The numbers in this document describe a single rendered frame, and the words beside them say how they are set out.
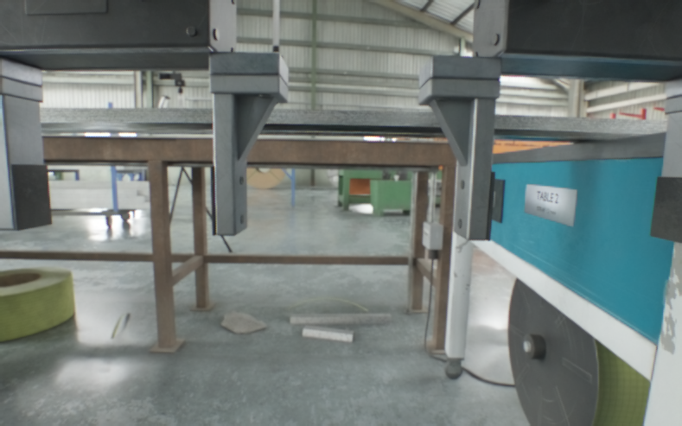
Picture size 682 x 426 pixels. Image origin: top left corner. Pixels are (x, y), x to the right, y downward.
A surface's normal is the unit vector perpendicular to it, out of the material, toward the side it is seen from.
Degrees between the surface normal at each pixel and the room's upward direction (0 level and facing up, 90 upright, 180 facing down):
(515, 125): 75
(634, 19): 90
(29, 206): 90
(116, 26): 90
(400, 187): 92
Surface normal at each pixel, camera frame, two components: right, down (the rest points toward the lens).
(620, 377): -0.09, -0.11
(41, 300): 0.94, 0.06
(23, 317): 0.77, 0.10
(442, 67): -0.01, 0.13
